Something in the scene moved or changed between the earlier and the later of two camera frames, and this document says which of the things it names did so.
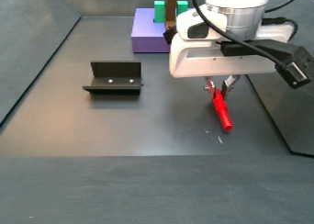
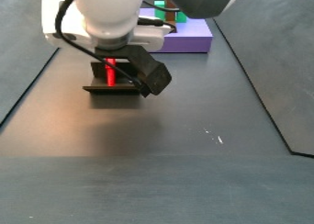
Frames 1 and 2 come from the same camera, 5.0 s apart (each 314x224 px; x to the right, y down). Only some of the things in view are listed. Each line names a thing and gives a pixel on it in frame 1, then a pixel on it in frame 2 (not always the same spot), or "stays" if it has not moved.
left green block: x=159 y=11 stays
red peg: x=222 y=109 -> x=111 y=72
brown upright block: x=171 y=8 stays
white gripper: x=198 y=57 -> x=147 y=37
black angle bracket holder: x=115 y=78 stays
